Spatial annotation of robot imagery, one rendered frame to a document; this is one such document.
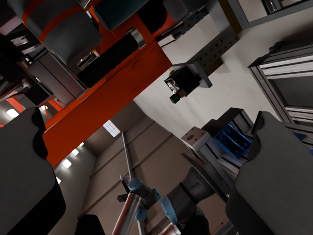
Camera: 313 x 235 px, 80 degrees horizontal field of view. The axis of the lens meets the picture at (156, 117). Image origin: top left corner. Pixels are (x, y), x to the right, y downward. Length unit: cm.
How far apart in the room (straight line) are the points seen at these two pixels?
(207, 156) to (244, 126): 21
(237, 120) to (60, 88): 68
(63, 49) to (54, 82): 16
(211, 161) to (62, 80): 65
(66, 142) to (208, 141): 70
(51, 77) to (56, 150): 74
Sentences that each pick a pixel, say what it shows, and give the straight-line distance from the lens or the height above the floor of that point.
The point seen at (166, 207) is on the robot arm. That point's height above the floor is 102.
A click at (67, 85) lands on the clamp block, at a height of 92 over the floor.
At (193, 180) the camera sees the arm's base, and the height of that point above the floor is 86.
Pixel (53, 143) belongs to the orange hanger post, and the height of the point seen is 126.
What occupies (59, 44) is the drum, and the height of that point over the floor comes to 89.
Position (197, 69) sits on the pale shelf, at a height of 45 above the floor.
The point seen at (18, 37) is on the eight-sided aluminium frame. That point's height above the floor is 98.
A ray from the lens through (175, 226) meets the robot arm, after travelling 101.
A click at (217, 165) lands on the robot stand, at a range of 86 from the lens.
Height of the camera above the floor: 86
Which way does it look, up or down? 4 degrees down
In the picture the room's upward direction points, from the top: 131 degrees counter-clockwise
